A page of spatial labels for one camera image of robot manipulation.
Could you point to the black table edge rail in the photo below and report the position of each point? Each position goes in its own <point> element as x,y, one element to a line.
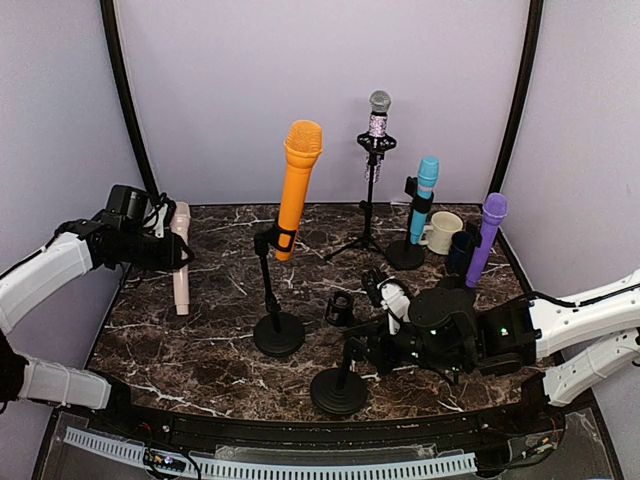
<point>484,431</point>

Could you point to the glitter silver microphone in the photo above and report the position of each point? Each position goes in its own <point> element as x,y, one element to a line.
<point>380,102</point>

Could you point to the black enclosure frame post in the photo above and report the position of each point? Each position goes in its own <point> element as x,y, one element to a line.
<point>128,109</point>
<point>520,92</point>

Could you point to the black round-base stand, blue mic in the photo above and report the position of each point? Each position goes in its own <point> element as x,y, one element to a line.
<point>402,254</point>

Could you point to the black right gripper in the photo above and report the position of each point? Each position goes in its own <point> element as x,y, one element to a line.
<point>379,353</point>

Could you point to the cream ceramic mug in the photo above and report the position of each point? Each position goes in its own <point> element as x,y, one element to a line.
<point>439,230</point>

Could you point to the light blue microphone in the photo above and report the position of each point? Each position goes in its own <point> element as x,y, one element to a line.
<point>426,180</point>

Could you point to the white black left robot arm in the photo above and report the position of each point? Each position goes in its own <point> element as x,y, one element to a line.
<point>129,230</point>

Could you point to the black enclosure frame post left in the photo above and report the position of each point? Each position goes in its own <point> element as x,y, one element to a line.
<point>128,109</point>

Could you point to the orange microphone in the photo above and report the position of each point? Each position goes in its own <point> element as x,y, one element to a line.
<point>303,147</point>

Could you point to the black enclosure frame post right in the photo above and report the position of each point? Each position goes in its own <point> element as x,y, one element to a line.
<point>520,92</point>

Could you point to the white slotted cable duct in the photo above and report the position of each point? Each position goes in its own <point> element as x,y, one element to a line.
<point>202,466</point>

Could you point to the small circuit board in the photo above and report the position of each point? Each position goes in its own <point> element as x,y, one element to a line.
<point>162,462</point>

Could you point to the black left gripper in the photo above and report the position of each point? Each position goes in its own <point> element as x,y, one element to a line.
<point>172,259</point>

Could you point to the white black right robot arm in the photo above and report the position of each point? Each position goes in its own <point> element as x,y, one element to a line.
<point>439,329</point>

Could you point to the black tripod microphone stand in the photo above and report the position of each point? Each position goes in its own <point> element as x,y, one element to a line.
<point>376,147</point>

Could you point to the dark blue ceramic mug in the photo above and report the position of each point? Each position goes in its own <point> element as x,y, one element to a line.
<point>460,252</point>

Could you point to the purple microphone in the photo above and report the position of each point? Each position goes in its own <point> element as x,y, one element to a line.
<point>494,211</point>

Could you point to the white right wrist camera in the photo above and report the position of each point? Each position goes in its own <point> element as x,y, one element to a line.
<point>390,294</point>

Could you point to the black round-base stand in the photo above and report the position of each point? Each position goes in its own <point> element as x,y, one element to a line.
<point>475,238</point>
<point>278,334</point>
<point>339,391</point>
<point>402,254</point>

